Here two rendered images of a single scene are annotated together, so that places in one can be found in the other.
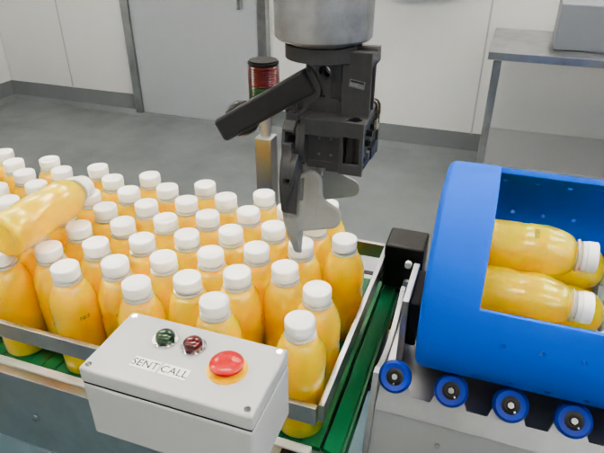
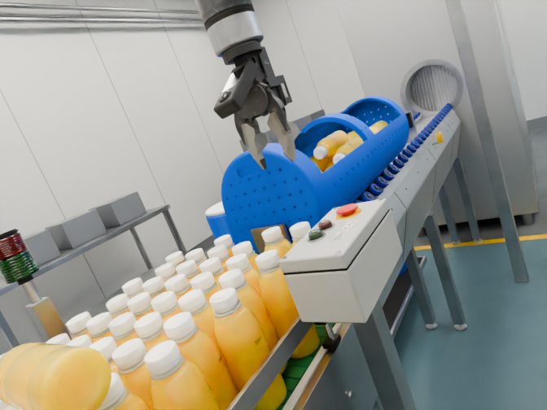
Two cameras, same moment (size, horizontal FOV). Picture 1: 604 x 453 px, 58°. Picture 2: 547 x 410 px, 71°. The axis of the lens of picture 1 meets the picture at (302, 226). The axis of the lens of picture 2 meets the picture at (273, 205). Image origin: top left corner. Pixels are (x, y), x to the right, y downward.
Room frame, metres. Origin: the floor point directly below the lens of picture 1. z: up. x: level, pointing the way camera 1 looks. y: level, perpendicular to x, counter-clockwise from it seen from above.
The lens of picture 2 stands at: (0.35, 0.67, 1.28)
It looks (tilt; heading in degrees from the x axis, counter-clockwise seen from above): 12 degrees down; 288
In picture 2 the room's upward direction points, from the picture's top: 21 degrees counter-clockwise
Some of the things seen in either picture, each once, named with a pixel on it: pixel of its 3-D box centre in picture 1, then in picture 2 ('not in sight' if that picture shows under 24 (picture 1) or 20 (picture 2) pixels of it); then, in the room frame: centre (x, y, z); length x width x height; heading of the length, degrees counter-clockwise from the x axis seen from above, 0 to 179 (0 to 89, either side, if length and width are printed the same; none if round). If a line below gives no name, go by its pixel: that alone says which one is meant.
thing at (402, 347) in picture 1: (413, 316); (277, 248); (0.65, -0.17, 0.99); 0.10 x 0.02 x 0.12; 161
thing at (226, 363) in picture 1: (226, 365); (347, 210); (0.42, 0.08, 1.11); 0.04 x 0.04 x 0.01
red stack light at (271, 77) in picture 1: (263, 75); (7, 246); (1.11, 0.08, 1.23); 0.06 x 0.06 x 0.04
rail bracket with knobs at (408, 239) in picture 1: (404, 262); not in sight; (0.85, -0.19, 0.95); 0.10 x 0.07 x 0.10; 161
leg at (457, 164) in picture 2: not in sight; (467, 200); (-0.09, -2.06, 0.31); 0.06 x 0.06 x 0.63; 71
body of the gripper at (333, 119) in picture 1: (329, 106); (255, 83); (0.52, -0.03, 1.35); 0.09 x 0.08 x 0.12; 71
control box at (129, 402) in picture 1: (190, 390); (346, 255); (0.44, 0.13, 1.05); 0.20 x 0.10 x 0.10; 71
